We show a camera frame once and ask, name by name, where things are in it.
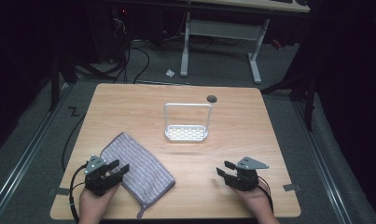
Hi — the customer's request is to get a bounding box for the white wire rack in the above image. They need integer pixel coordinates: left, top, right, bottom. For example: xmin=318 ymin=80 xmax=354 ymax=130
xmin=163 ymin=102 xmax=214 ymax=143

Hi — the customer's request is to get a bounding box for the metal floor rail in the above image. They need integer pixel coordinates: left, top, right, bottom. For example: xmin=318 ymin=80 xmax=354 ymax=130
xmin=0 ymin=83 xmax=74 ymax=220
xmin=291 ymin=101 xmax=355 ymax=224

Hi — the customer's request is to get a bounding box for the black floor cable bundle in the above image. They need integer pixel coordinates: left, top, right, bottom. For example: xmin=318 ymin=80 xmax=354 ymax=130
xmin=77 ymin=36 xmax=151 ymax=84

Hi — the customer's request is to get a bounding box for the purple striped cloth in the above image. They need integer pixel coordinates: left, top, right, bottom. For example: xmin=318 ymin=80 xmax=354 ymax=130
xmin=100 ymin=132 xmax=176 ymax=219

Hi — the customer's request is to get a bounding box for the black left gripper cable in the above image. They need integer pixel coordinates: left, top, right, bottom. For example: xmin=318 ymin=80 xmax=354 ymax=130
xmin=68 ymin=163 xmax=88 ymax=224

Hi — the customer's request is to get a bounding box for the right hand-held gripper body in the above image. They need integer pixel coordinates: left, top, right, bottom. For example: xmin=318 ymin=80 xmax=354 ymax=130
xmin=226 ymin=156 xmax=270 ymax=192

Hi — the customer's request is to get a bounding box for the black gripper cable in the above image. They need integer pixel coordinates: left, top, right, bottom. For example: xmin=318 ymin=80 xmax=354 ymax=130
xmin=257 ymin=175 xmax=274 ymax=215
xmin=68 ymin=163 xmax=88 ymax=224

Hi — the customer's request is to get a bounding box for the thin black floor cable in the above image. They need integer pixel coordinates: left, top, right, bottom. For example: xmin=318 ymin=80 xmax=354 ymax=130
xmin=61 ymin=112 xmax=88 ymax=172

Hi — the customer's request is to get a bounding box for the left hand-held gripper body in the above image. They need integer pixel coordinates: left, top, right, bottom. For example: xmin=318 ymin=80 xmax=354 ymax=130
xmin=83 ymin=154 xmax=123 ymax=197

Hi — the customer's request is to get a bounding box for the dark computer tower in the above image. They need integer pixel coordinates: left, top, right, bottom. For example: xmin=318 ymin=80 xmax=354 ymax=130
xmin=93 ymin=4 xmax=132 ymax=63

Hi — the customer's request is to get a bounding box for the white-framed desk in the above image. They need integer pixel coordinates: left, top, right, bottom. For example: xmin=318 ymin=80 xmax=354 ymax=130
xmin=179 ymin=0 xmax=312 ymax=86

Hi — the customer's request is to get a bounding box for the black metal stand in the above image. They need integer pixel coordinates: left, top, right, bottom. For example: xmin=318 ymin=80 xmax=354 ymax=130
xmin=49 ymin=52 xmax=79 ymax=112
xmin=260 ymin=59 xmax=319 ymax=133

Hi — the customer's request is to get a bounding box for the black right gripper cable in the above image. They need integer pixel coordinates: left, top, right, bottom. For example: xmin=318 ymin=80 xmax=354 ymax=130
xmin=257 ymin=175 xmax=274 ymax=215

